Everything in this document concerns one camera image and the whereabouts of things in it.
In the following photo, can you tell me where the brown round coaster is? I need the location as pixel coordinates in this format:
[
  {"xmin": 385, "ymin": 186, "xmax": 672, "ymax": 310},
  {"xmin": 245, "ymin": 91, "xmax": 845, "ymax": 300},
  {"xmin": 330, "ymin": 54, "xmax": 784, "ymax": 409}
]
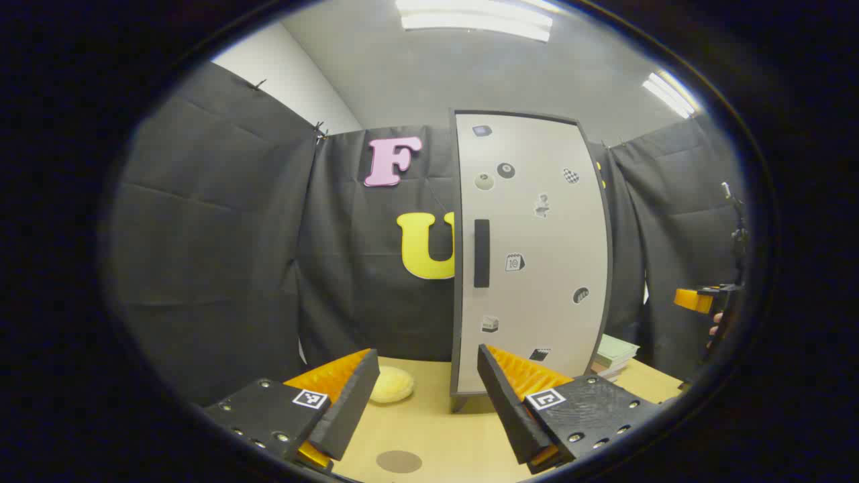
[{"xmin": 376, "ymin": 450, "xmax": 423, "ymax": 474}]

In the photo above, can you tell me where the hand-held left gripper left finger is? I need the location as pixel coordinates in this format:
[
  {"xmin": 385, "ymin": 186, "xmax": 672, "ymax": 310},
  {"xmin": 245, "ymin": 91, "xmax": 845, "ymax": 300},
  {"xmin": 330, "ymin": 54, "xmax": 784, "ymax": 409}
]
[{"xmin": 203, "ymin": 347, "xmax": 381, "ymax": 472}]

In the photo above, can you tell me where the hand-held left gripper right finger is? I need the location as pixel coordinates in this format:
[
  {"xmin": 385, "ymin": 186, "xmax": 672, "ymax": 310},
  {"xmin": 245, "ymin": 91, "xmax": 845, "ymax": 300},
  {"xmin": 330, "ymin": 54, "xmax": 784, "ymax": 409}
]
[{"xmin": 477, "ymin": 344, "xmax": 662, "ymax": 474}]

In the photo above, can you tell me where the yellow round sponge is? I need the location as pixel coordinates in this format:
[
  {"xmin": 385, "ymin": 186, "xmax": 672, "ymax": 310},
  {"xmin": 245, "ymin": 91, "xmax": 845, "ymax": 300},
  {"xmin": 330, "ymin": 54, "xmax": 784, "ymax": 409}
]
[{"xmin": 369, "ymin": 366, "xmax": 415, "ymax": 405}]

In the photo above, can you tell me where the black cabinet door handle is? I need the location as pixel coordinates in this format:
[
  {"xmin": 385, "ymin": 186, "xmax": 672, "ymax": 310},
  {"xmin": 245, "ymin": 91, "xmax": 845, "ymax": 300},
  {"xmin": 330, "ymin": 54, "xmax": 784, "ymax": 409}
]
[{"xmin": 474, "ymin": 219, "xmax": 491, "ymax": 288}]

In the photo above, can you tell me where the green notebook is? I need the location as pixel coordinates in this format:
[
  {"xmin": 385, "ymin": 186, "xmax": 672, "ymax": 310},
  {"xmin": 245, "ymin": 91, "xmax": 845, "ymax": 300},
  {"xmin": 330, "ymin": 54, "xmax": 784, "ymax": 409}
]
[{"xmin": 594, "ymin": 333, "xmax": 640, "ymax": 371}]

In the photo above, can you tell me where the beige cabinet door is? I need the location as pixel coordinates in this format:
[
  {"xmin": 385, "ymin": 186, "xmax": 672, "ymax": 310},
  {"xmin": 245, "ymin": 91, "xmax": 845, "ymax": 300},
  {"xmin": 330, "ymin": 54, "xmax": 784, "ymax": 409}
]
[{"xmin": 455, "ymin": 113, "xmax": 609, "ymax": 396}]

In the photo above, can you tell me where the ceiling light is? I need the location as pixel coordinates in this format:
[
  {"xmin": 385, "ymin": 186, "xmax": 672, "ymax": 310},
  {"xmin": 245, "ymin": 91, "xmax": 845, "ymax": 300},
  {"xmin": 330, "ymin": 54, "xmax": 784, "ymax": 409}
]
[
  {"xmin": 642, "ymin": 70, "xmax": 700, "ymax": 119},
  {"xmin": 395, "ymin": 0, "xmax": 555, "ymax": 43}
]

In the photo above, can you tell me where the black backdrop cloth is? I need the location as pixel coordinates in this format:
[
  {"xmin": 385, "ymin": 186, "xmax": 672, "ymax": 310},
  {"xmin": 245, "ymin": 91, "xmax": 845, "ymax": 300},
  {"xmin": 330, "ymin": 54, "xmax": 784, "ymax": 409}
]
[{"xmin": 101, "ymin": 60, "xmax": 749, "ymax": 407}]

